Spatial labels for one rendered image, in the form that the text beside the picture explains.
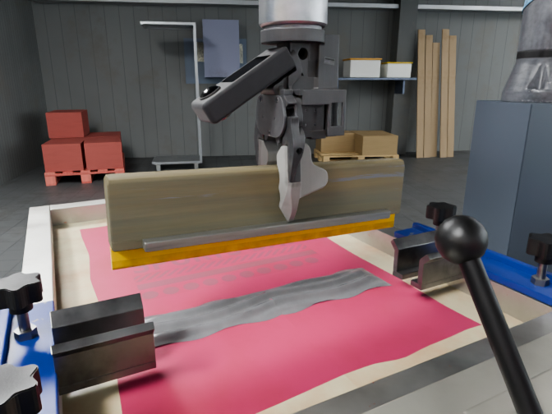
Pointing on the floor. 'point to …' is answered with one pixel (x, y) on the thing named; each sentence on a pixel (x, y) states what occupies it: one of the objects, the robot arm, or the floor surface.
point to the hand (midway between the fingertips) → (276, 207)
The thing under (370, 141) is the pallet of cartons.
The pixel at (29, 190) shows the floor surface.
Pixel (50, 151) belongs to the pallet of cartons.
